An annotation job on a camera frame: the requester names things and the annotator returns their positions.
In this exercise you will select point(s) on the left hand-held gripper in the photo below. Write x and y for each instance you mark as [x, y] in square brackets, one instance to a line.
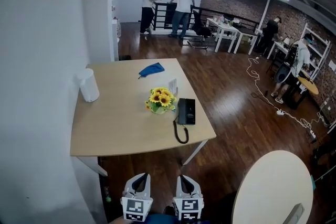
[136, 207]

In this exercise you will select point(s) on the black metal chair rack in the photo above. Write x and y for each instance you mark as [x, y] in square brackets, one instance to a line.
[160, 15]

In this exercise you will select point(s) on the white kettle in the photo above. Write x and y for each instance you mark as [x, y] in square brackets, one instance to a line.
[88, 86]

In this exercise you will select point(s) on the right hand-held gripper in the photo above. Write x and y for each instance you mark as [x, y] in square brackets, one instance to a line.
[189, 208]

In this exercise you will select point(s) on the person's teal shirt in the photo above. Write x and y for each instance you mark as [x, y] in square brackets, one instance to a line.
[162, 219]

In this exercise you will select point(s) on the grey speaker box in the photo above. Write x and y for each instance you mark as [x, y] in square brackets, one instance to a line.
[294, 215]

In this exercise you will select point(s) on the white paper card stand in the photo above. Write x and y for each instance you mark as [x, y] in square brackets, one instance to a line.
[173, 85]

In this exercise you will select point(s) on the white shelf rack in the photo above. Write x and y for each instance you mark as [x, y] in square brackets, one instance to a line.
[319, 47]

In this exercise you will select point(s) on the rectangular wooden table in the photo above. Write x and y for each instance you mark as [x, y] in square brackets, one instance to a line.
[118, 118]

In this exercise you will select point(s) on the grey oval shell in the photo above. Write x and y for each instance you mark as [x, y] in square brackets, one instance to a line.
[283, 73]

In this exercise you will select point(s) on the black-top white table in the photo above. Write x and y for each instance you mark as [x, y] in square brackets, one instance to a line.
[246, 31]

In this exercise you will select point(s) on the blue cloth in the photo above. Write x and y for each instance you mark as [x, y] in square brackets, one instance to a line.
[152, 69]

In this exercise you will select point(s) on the black trash bin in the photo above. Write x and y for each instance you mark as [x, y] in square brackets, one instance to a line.
[125, 57]

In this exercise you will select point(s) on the white power strip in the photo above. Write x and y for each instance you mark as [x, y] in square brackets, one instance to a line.
[279, 113]
[313, 135]

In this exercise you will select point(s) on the sunflower bouquet in vase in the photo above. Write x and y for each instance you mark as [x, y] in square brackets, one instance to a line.
[160, 99]

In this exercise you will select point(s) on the round wooden table black base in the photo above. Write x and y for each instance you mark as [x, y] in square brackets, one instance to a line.
[309, 85]

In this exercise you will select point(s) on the round white table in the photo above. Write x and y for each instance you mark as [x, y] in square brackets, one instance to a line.
[273, 186]

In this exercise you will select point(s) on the green bottle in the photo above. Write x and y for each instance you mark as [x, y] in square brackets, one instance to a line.
[108, 194]

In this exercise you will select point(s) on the white water dispenser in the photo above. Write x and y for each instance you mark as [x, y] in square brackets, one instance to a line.
[115, 39]

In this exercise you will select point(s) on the black backpack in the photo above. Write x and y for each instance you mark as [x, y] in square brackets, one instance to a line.
[292, 55]

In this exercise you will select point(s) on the white rectangular table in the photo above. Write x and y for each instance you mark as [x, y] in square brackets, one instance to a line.
[223, 26]
[277, 47]

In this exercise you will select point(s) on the black sled chair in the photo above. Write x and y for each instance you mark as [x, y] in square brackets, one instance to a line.
[200, 29]

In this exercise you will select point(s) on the person's left forearm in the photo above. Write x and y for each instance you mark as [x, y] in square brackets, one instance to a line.
[116, 221]

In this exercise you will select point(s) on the person's black shoe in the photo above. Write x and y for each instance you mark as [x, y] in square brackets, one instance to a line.
[169, 210]

